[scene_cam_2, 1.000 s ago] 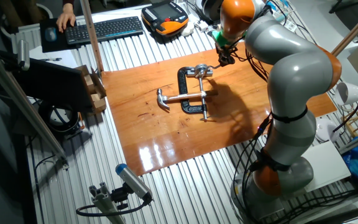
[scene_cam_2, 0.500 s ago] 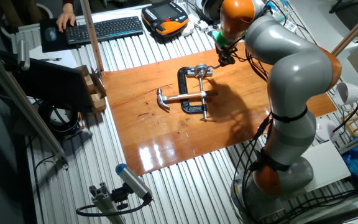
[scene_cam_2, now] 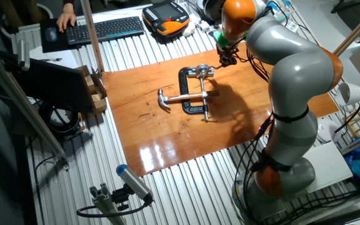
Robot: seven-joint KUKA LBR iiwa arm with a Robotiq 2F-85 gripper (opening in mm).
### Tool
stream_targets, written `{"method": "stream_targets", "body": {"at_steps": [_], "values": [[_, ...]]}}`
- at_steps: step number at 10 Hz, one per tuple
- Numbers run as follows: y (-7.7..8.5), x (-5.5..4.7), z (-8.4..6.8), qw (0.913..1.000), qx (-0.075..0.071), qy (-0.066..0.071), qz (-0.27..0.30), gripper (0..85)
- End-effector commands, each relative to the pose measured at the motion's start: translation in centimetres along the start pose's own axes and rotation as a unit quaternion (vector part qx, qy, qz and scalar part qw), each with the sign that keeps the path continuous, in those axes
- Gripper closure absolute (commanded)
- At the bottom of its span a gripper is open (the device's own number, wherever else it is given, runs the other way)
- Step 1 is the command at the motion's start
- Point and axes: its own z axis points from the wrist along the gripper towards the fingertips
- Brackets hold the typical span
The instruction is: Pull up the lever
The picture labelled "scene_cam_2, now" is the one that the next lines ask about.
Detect short aluminium profile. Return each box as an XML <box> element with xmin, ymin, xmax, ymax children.
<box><xmin>89</xmin><ymin>182</ymin><xmax>128</xmax><ymax>225</ymax></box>

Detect claw hammer with wooden handle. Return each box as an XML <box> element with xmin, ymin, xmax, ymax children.
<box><xmin>157</xmin><ymin>88</ymin><xmax>221</xmax><ymax>111</ymax></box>

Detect white flat box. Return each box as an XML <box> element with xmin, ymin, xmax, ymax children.
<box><xmin>304</xmin><ymin>141</ymin><xmax>354</xmax><ymax>193</ymax></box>

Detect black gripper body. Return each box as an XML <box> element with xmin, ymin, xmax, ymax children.
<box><xmin>217</xmin><ymin>46</ymin><xmax>240</xmax><ymax>67</ymax></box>

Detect black orange teach pendant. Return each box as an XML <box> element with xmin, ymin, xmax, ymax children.
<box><xmin>141</xmin><ymin>0</ymin><xmax>191</xmax><ymax>37</ymax></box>

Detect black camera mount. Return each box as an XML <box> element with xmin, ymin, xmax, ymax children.
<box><xmin>111</xmin><ymin>184</ymin><xmax>131</xmax><ymax>212</ymax></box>

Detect brown cardboard box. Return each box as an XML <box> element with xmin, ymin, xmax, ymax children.
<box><xmin>75</xmin><ymin>64</ymin><xmax>108</xmax><ymax>101</ymax></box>

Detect glossy orange wooden board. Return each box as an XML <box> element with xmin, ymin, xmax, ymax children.
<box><xmin>101</xmin><ymin>42</ymin><xmax>339</xmax><ymax>178</ymax></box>

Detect black filament spool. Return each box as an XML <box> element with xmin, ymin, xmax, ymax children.
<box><xmin>202</xmin><ymin>0</ymin><xmax>226</xmax><ymax>22</ymax></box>

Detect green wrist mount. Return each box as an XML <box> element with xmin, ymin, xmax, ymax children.
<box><xmin>212</xmin><ymin>30</ymin><xmax>246</xmax><ymax>49</ymax></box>

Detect black cable reel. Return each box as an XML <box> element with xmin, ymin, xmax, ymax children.
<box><xmin>37</xmin><ymin>101</ymin><xmax>86</xmax><ymax>138</ymax></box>

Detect black monitor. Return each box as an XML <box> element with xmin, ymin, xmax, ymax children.
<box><xmin>0</xmin><ymin>49</ymin><xmax>95</xmax><ymax>115</ymax></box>

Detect black C-clamp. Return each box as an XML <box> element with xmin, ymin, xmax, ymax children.
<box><xmin>178</xmin><ymin>67</ymin><xmax>220</xmax><ymax>122</ymax></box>

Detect black floor cables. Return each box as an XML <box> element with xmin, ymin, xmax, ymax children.
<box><xmin>279</xmin><ymin>189</ymin><xmax>360</xmax><ymax>225</ymax></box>

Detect person's bare hand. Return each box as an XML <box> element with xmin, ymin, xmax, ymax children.
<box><xmin>56</xmin><ymin>2</ymin><xmax>77</xmax><ymax>33</ymax></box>

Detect grey camera with blue cap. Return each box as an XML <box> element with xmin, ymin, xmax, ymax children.
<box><xmin>116</xmin><ymin>164</ymin><xmax>154</xmax><ymax>204</ymax></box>

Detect black camera cable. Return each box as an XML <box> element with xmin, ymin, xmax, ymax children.
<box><xmin>76</xmin><ymin>195</ymin><xmax>153</xmax><ymax>219</ymax></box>

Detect white paper sheet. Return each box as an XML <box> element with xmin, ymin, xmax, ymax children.
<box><xmin>29</xmin><ymin>46</ymin><xmax>81</xmax><ymax>69</ymax></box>

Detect black keyboard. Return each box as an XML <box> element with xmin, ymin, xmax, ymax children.
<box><xmin>64</xmin><ymin>16</ymin><xmax>146</xmax><ymax>46</ymax></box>

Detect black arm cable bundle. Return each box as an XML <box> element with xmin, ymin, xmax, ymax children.
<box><xmin>223</xmin><ymin>6</ymin><xmax>276</xmax><ymax>225</ymax></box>

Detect white rounded lump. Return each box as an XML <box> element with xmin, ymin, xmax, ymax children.
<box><xmin>181</xmin><ymin>21</ymin><xmax>196</xmax><ymax>38</ymax></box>

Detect dark computer mouse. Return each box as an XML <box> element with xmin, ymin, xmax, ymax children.
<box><xmin>44</xmin><ymin>26</ymin><xmax>58</xmax><ymax>43</ymax></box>

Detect white plug adapter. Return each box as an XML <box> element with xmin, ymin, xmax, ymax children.
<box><xmin>195</xmin><ymin>20</ymin><xmax>211</xmax><ymax>34</ymax></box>

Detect wooden frame post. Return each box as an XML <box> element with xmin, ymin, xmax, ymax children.
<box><xmin>80</xmin><ymin>0</ymin><xmax>105</xmax><ymax>73</ymax></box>
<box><xmin>332</xmin><ymin>2</ymin><xmax>360</xmax><ymax>58</ymax></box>

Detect wooden block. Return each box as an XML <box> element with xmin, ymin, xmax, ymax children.
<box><xmin>84</xmin><ymin>74</ymin><xmax>97</xmax><ymax>94</ymax></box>
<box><xmin>91</xmin><ymin>93</ymin><xmax>108</xmax><ymax>115</ymax></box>

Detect black mouse pad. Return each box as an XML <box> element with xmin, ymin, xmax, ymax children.
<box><xmin>39</xmin><ymin>17</ymin><xmax>81</xmax><ymax>54</ymax></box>

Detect black office chair base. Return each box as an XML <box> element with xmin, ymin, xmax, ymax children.
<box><xmin>329</xmin><ymin>0</ymin><xmax>360</xmax><ymax>43</ymax></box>

